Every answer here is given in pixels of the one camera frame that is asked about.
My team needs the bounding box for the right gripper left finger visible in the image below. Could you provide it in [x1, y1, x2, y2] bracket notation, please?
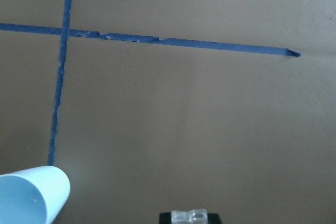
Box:
[159, 212, 172, 224]

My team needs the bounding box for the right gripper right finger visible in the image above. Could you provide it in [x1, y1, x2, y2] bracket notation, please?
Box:
[207, 213, 222, 224]

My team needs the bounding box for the clear ice cube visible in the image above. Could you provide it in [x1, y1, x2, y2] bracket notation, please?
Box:
[171, 209, 208, 224]

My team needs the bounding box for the light blue plastic cup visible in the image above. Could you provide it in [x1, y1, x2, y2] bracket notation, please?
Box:
[1, 166, 70, 223]

